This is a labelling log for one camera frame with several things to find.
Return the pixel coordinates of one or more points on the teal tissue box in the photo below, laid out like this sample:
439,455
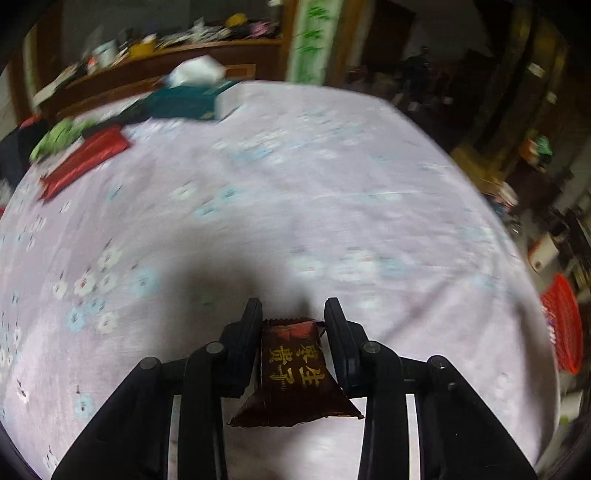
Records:
184,101

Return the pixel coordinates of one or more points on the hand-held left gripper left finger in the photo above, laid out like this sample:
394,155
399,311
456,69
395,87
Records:
249,341

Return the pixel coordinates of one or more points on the red plastic basket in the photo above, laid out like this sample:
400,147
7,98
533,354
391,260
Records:
565,323

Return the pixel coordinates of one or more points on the long black object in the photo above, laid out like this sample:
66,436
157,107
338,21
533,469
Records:
122,116

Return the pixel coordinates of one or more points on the red foil packet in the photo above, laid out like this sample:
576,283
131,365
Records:
83,161

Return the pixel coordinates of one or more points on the wooden cabinet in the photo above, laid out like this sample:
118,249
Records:
138,64

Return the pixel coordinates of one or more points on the green cloth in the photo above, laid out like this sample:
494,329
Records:
60,136

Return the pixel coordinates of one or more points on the dark red candy wrapper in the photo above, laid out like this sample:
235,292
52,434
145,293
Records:
295,369

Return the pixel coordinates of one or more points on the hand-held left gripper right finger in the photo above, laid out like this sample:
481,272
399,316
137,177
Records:
337,341

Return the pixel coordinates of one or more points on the bamboo painted glass panel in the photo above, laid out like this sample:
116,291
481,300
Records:
314,41

